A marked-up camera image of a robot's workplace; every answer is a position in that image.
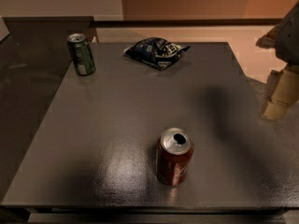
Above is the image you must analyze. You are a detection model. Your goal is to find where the blue chip bag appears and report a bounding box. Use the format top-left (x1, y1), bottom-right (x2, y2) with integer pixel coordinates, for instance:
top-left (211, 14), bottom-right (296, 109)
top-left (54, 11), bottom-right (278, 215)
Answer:
top-left (123, 37), bottom-right (190, 71)

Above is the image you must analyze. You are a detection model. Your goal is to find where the red soda can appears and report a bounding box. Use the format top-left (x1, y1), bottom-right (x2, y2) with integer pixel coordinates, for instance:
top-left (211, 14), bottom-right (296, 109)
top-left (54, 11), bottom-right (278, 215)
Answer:
top-left (156, 128), bottom-right (194, 186)

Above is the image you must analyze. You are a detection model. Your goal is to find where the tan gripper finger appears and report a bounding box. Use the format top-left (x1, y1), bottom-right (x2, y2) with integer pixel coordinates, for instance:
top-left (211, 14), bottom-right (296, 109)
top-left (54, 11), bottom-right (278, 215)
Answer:
top-left (256, 25), bottom-right (278, 49)
top-left (261, 63), bottom-right (299, 120)

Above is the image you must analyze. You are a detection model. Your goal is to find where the green soda can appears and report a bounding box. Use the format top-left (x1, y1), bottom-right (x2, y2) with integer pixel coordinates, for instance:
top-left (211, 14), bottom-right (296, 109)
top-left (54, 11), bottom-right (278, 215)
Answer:
top-left (67, 34), bottom-right (95, 76)

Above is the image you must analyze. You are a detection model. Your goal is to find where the white paper sheet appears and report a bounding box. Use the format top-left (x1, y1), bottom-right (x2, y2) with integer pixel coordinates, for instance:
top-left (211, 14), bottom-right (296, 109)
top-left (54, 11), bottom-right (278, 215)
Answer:
top-left (0, 16), bottom-right (9, 42)

